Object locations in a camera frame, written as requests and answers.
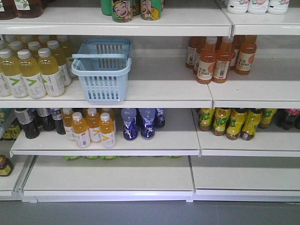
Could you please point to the light blue plastic basket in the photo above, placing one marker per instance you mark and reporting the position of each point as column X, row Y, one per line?
column 102, row 66

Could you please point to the blue sports drink bottle middle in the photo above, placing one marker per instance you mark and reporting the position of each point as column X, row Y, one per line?
column 148, row 116

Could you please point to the blue sports drink bottle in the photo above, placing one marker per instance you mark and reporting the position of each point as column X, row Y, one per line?
column 129, row 123
column 148, row 116
column 159, row 118

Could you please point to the blue sports drink bottle back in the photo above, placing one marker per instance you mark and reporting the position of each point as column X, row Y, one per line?
column 159, row 118

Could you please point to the blue sports drink bottle left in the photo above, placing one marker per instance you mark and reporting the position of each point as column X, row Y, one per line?
column 129, row 123

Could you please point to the yellow vitamin drink bottle right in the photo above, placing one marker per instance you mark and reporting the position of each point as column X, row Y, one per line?
column 107, row 130

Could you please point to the yellow vitamin drink bottle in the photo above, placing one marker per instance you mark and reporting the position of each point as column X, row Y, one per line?
column 107, row 130
column 80, row 130

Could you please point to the white metal shelf unit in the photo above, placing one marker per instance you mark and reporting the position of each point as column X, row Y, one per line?
column 180, row 162

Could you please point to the yellow lemon tea bottle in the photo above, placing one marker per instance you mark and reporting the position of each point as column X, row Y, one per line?
column 220, row 120
column 253, row 119
column 206, row 116
column 236, row 121

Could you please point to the orange juice bottle front left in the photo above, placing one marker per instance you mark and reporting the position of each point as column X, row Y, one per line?
column 207, row 61

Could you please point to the orange juice bottle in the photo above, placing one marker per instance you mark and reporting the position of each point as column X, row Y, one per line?
column 207, row 61
column 246, row 55
column 223, row 59

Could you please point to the yellow vitamin drink bottle left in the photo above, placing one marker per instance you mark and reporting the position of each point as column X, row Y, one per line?
column 80, row 130

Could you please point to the orange juice bottle front right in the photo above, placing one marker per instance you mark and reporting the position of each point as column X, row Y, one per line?
column 223, row 59

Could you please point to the pale yellow drink bottle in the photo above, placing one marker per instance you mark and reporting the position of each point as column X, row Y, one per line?
column 50, row 73
column 16, row 79

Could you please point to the green cartoon drink can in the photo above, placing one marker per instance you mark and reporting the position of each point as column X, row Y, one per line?
column 122, row 11
column 151, row 10

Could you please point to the orange juice bottle rightmost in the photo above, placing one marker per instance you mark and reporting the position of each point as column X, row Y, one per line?
column 246, row 55

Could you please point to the dark drink bottle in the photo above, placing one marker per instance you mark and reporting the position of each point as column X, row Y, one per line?
column 26, row 117

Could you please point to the cola bottle red label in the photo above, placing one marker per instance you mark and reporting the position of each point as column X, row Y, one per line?
column 289, row 118

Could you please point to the brown jar yellow label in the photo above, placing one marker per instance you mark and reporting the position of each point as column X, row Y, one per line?
column 6, row 166

